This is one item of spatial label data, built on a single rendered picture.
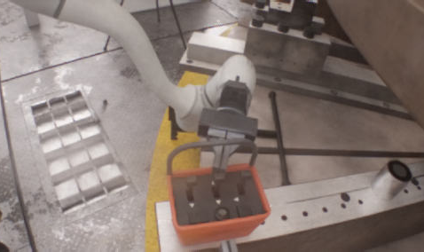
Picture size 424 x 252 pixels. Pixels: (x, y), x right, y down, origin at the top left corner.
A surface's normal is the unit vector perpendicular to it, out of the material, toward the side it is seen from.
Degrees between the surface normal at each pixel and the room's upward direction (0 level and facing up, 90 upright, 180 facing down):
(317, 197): 0
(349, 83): 72
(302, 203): 0
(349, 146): 0
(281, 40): 90
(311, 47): 90
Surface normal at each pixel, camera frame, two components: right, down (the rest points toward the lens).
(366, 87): -0.15, 0.43
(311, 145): 0.11, -0.70
